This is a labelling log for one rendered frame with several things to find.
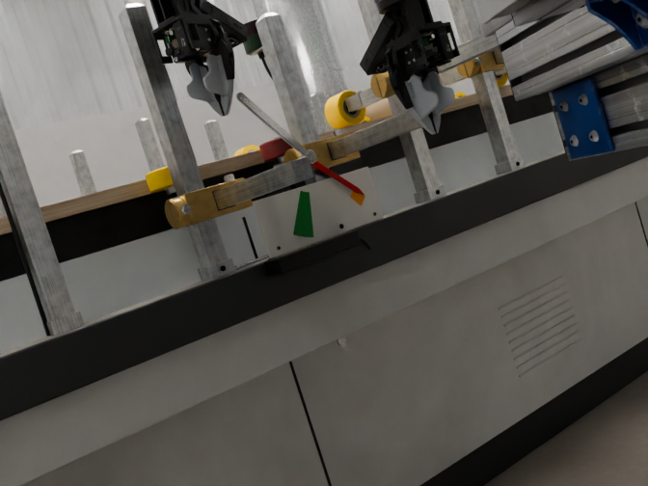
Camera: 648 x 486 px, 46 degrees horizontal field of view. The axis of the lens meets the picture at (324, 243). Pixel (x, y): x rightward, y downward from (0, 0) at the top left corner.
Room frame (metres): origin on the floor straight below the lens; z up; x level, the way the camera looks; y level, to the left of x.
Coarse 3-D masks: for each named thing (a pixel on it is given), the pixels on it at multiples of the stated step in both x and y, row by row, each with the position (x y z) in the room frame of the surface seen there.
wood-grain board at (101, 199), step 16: (464, 96) 1.91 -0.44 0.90; (448, 112) 1.88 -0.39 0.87; (352, 128) 1.71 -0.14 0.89; (224, 160) 1.52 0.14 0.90; (240, 160) 1.54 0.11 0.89; (256, 160) 1.56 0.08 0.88; (208, 176) 1.49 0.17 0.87; (96, 192) 1.37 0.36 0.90; (112, 192) 1.39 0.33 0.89; (128, 192) 1.40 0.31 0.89; (144, 192) 1.42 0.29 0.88; (48, 208) 1.32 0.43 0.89; (64, 208) 1.33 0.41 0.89; (80, 208) 1.35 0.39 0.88; (96, 208) 1.37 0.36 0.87; (0, 224) 1.27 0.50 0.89
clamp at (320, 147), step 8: (336, 136) 1.41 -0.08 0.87; (344, 136) 1.42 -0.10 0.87; (312, 144) 1.38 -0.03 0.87; (320, 144) 1.39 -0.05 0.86; (288, 152) 1.38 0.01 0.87; (296, 152) 1.36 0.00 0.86; (320, 152) 1.38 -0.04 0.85; (328, 152) 1.39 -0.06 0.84; (288, 160) 1.38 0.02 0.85; (320, 160) 1.38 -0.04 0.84; (328, 160) 1.39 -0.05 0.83; (336, 160) 1.40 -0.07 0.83; (344, 160) 1.41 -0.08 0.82; (312, 168) 1.37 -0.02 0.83
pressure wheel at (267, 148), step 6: (276, 138) 1.54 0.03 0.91; (264, 144) 1.52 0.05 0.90; (270, 144) 1.51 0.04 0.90; (276, 144) 1.51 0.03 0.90; (282, 144) 1.51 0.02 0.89; (264, 150) 1.52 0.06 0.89; (270, 150) 1.51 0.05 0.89; (276, 150) 1.51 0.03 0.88; (282, 150) 1.51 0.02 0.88; (264, 156) 1.53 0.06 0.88; (270, 156) 1.52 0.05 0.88; (276, 156) 1.51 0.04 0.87; (282, 156) 1.53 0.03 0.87; (294, 186) 1.54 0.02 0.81
